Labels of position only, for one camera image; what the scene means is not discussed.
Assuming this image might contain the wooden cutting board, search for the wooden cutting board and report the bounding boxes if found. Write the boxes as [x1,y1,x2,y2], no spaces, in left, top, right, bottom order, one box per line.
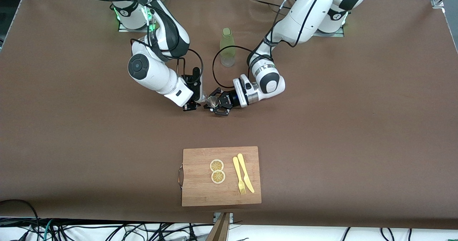
[182,146,262,207]

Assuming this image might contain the tangled black floor cables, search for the tangled black floor cables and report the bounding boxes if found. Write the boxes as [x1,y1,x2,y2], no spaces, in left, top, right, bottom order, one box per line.
[0,218,215,241]

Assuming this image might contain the yellow plastic fork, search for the yellow plastic fork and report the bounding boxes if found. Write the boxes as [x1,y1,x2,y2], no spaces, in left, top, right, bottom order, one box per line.
[233,156,247,195]

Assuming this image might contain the yellow plastic knife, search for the yellow plastic knife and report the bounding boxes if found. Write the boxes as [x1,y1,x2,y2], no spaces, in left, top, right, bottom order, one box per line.
[237,153,255,194]

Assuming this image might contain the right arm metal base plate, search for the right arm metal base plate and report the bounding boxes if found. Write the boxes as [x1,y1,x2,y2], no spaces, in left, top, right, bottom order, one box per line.
[117,5,154,33]

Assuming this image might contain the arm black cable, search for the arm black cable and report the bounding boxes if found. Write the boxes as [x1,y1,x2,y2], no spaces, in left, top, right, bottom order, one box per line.
[63,0,204,91]
[213,0,328,90]

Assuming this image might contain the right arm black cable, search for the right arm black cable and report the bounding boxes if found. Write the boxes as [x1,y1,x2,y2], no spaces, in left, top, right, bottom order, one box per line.
[63,0,204,91]

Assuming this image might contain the thick black floor cable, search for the thick black floor cable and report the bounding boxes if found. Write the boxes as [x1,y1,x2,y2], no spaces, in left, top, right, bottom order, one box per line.
[0,199,40,241]

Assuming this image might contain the silver metal bracket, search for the silver metal bracket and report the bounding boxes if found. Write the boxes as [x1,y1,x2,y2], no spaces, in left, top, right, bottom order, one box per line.
[213,212,234,224]

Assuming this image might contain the black base cable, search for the black base cable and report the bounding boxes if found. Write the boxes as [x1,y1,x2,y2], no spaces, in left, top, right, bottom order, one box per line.
[247,0,287,9]

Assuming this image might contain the wooden post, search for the wooden post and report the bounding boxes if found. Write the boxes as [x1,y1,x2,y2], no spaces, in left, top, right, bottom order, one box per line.
[207,212,231,241]

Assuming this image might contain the brown table cover sheet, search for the brown table cover sheet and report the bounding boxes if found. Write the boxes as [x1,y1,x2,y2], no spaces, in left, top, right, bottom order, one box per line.
[0,0,458,230]

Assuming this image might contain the green sleeved glass bottle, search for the green sleeved glass bottle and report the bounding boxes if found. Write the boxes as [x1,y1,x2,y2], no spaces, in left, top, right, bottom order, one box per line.
[220,27,236,67]

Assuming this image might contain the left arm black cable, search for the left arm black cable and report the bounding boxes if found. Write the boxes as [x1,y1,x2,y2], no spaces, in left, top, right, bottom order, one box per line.
[213,0,328,90]

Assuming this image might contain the green floor cable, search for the green floor cable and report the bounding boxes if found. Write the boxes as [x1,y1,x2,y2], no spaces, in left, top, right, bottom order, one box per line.
[42,219,55,241]

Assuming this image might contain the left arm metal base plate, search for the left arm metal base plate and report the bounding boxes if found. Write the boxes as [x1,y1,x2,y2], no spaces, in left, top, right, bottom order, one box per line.
[314,26,346,37]

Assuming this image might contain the steel conical jigger cup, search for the steel conical jigger cup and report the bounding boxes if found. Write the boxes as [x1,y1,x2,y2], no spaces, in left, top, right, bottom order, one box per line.
[204,96,220,110]

